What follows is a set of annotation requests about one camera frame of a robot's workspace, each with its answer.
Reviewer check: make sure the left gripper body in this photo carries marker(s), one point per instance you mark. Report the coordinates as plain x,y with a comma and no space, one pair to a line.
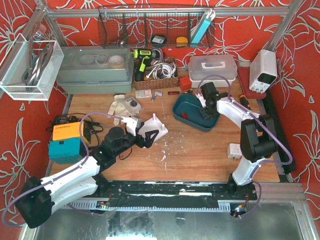
141,141

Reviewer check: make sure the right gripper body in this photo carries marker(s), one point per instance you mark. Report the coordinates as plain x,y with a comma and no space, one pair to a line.
207,110

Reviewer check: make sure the white peg base plate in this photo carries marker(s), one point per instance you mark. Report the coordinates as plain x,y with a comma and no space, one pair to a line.
153,124

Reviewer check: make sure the white control box with knob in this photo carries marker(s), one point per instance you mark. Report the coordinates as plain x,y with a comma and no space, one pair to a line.
132,105

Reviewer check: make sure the white work glove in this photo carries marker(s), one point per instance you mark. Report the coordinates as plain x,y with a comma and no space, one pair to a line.
117,108

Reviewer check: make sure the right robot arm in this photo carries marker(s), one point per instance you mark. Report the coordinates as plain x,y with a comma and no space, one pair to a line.
256,144

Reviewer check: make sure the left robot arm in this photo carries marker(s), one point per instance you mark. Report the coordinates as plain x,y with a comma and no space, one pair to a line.
40,198

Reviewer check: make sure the teal plastic tray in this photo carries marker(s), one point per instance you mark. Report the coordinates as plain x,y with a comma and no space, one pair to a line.
186,109

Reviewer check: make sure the red small box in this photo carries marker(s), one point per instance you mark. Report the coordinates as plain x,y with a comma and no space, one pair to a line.
185,83

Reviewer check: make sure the white plastic toolbox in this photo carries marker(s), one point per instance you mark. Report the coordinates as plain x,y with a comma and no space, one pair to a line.
201,66

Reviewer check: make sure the small white cardboard box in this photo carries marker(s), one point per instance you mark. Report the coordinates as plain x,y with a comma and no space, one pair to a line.
141,94

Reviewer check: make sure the white power adapter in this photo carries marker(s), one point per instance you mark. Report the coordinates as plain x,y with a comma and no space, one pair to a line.
234,151

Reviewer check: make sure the red pad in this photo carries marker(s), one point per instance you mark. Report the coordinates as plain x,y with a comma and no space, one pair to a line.
243,74

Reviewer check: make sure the yellow electronic box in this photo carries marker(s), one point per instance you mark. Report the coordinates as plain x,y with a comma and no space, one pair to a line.
71,130

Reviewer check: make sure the teal electronic box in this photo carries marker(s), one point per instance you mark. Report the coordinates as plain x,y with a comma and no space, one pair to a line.
68,151

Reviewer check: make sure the white power supply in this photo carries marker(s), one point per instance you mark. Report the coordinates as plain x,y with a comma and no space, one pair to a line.
263,71

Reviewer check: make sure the yellow tape measure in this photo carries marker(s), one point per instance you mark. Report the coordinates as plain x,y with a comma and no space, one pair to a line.
181,42

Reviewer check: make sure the grey plastic storage box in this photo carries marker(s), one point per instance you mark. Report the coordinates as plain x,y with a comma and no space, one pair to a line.
96,70

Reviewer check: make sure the blue white device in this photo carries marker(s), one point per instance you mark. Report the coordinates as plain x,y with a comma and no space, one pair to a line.
201,27

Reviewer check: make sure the clear acrylic bin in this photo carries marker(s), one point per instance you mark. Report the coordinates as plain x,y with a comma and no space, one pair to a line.
31,69

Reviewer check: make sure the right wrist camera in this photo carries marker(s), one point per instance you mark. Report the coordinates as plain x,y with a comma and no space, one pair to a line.
201,99

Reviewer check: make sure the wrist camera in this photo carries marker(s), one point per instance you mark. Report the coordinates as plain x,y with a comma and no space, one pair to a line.
132,123
201,99

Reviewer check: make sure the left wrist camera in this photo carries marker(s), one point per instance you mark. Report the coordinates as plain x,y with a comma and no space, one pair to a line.
132,123

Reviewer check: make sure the red handled ratchet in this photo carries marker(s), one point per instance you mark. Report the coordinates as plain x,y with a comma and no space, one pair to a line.
180,92

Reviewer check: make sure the orange handled screwdriver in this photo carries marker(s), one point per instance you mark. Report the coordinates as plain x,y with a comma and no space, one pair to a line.
244,101

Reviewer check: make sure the metal L bracket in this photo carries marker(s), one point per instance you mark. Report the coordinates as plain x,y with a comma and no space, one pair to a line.
156,94

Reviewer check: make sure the black mounting base rail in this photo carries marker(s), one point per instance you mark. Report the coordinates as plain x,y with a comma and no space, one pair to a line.
170,194

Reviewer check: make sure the brown basket with cables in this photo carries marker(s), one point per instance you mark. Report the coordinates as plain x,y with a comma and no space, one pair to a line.
159,75

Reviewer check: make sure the green cordless drill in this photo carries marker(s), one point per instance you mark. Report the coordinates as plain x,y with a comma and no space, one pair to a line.
144,57

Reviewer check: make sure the black wire basket shelf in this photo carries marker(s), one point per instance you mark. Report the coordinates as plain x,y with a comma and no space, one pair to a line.
133,25

